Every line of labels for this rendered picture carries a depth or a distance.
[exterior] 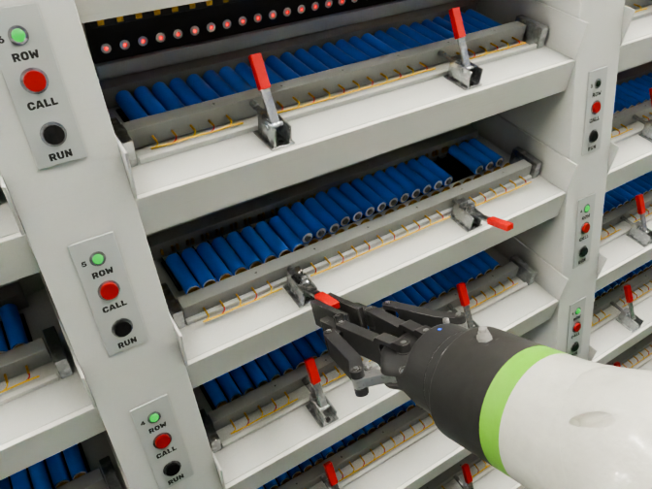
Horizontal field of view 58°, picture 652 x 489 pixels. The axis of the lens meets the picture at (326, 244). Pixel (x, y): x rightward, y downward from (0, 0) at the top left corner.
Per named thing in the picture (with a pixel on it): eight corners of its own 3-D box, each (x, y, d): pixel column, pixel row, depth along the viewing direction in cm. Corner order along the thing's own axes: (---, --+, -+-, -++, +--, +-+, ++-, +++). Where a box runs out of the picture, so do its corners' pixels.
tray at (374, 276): (557, 215, 90) (577, 164, 84) (190, 390, 65) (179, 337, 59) (469, 151, 103) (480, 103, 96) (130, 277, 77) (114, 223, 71)
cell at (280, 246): (267, 229, 78) (291, 258, 74) (254, 233, 78) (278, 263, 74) (266, 218, 77) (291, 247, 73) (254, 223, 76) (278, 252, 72)
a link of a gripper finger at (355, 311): (356, 309, 60) (363, 307, 60) (324, 294, 66) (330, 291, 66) (363, 335, 61) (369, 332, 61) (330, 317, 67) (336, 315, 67)
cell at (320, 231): (302, 210, 82) (327, 236, 78) (290, 213, 81) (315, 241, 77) (302, 199, 80) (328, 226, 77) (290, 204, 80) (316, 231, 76)
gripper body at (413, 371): (438, 447, 45) (371, 402, 53) (515, 397, 48) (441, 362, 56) (419, 362, 43) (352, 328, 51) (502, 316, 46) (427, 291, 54)
